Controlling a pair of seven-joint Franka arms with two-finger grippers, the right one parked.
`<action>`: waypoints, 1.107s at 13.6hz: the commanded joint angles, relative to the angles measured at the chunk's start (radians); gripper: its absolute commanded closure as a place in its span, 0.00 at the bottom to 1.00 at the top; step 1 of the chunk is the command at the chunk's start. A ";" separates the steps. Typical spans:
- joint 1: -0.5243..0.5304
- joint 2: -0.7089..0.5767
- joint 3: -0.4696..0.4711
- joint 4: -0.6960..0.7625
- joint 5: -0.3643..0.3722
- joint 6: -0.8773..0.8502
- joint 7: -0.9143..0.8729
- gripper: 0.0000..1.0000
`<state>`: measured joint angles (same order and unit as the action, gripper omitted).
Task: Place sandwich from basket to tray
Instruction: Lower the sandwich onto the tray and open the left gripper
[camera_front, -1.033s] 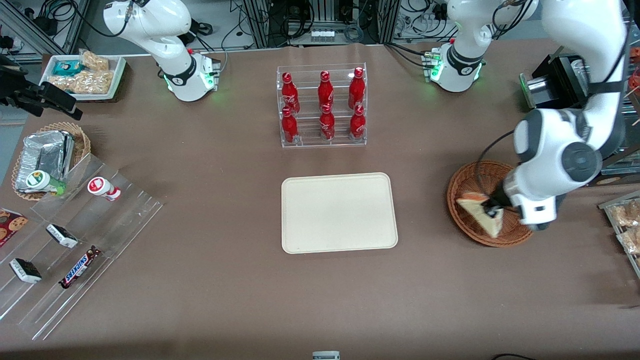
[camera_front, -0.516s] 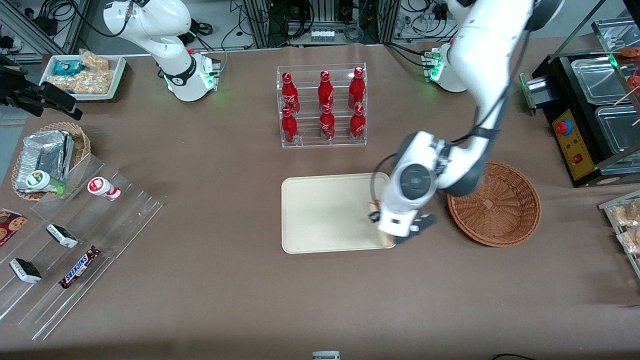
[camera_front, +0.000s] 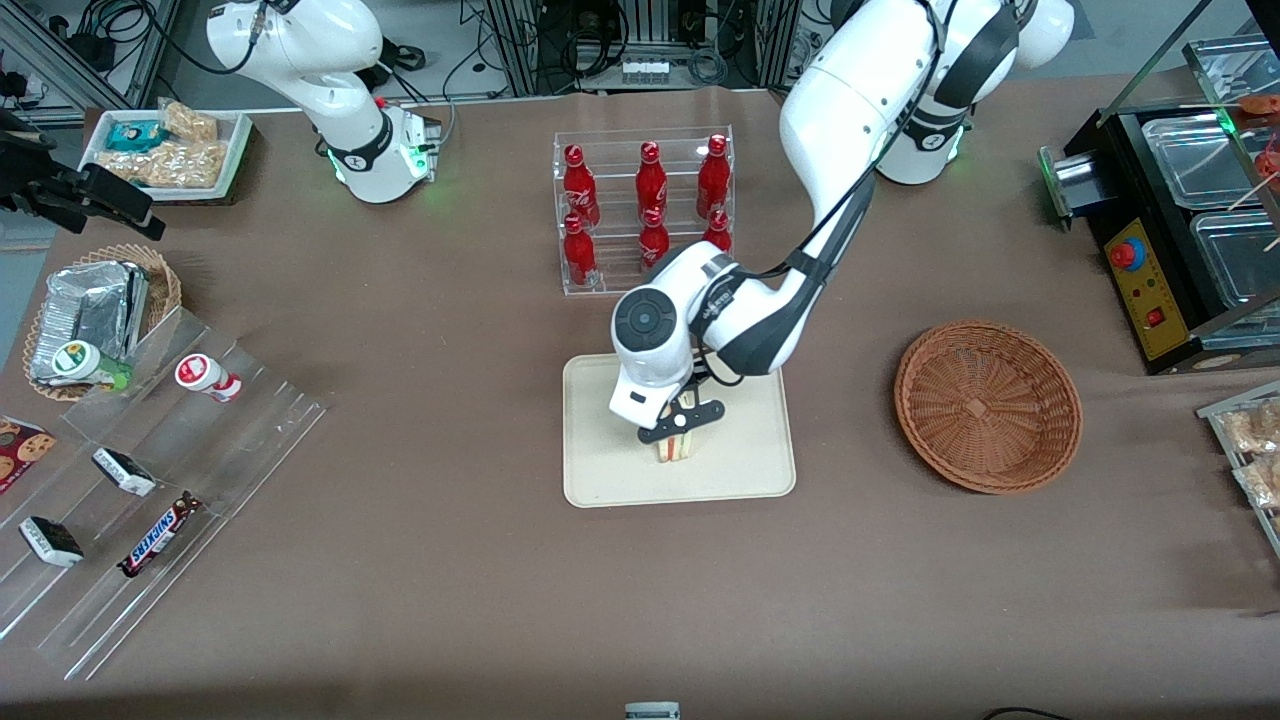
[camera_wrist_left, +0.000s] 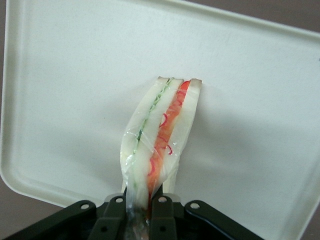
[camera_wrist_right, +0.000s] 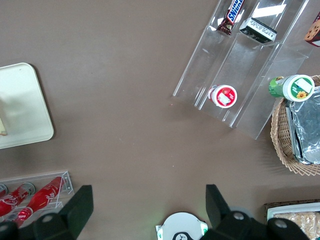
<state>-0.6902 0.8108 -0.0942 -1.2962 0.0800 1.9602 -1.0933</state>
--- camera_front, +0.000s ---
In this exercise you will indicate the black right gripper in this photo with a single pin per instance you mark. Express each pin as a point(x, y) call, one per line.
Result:
point(32, 180)

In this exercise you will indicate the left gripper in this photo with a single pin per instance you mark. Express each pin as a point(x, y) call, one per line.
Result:
point(692, 383)

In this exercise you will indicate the triangular sandwich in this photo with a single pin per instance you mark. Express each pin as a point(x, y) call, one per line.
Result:
point(678, 450)

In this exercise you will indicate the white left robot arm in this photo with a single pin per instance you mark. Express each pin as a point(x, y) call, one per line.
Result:
point(850, 100)

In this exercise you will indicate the beige plastic tray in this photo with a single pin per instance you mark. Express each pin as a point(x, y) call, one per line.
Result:
point(740, 460)

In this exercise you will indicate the light wicker basket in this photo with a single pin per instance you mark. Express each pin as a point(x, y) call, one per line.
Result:
point(165, 285)

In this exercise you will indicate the white rectangular snack tray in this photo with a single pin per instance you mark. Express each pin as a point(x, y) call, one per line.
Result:
point(238, 150)

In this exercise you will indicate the brown round wicker basket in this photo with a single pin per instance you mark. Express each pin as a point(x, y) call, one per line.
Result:
point(985, 410)

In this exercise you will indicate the grey tray with snacks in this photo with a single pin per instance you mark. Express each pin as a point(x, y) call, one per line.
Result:
point(1215, 425)

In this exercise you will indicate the teal snack package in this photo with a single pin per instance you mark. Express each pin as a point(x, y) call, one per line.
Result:
point(135, 135)

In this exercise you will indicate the large peanut snack bag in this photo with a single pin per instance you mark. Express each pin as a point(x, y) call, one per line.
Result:
point(165, 165)

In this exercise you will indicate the large silver foil pack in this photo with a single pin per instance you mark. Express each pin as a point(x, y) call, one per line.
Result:
point(85, 305)

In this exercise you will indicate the narrow silver foil pack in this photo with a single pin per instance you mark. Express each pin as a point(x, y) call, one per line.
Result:
point(137, 310)

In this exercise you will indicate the small peanut snack bag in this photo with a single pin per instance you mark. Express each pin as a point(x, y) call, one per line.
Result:
point(190, 122)

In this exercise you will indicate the clear acrylic bottle rack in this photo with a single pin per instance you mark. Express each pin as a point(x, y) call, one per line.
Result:
point(620, 280)

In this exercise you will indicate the green-lidded white yoghurt bottle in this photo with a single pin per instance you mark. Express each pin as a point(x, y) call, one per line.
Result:
point(80, 362)

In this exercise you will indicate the red cola bottle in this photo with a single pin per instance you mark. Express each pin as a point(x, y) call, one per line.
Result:
point(651, 185)
point(579, 255)
point(580, 190)
point(716, 232)
point(713, 180)
point(652, 238)

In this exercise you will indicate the red-lidded white yoghurt bottle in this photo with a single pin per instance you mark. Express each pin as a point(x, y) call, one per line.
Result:
point(200, 374)

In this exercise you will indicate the red cookie package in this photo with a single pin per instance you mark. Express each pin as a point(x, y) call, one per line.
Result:
point(20, 450)

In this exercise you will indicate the clear acrylic stepped shelf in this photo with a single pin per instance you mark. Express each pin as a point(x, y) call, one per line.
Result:
point(250, 420)

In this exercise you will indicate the black and white snack bar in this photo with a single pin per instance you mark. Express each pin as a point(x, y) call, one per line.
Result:
point(50, 541)
point(124, 471)

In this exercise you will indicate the white labelled device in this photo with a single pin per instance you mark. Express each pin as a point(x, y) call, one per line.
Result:
point(652, 711)

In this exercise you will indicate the brown Snickers bar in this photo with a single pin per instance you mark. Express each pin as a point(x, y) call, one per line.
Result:
point(160, 535)

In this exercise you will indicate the white power strip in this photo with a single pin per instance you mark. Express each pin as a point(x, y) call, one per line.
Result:
point(645, 72)

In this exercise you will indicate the aluminium equipment rack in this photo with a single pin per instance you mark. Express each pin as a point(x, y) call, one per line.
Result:
point(520, 45)

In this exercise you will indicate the red emergency stop button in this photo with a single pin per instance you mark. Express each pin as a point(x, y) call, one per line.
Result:
point(1126, 255)

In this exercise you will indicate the black food warmer machine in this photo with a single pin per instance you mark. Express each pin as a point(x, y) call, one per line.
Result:
point(1160, 320)

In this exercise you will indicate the clear bag of rice crackers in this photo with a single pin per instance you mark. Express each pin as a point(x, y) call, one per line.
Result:
point(1255, 428)
point(1262, 480)

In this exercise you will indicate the steel food pan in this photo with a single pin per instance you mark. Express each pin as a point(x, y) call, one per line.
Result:
point(1240, 260)
point(1195, 160)

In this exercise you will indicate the orange skewered sausage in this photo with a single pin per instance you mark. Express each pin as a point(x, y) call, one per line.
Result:
point(1262, 102)

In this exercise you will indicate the aluminium frame rail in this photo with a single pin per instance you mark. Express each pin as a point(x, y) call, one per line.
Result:
point(30, 45)

